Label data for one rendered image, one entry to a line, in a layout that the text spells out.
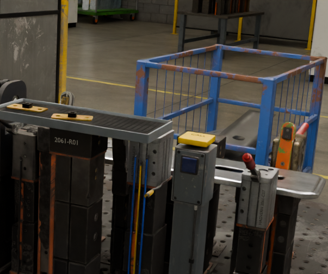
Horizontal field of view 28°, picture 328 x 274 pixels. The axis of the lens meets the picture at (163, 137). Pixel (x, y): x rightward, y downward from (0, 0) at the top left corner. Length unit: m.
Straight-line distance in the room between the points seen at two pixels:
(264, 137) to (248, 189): 2.08
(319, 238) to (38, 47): 3.58
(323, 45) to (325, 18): 0.36
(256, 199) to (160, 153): 0.24
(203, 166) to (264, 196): 0.21
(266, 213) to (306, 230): 0.72
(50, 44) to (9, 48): 0.54
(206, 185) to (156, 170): 0.22
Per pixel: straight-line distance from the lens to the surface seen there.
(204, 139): 1.30
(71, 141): 1.39
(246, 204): 1.47
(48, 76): 5.45
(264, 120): 3.51
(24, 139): 1.61
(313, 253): 2.02
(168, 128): 1.39
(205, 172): 1.30
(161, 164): 1.53
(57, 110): 1.48
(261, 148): 3.55
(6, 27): 4.94
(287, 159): 1.77
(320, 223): 2.26
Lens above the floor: 1.49
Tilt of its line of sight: 15 degrees down
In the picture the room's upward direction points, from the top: 4 degrees clockwise
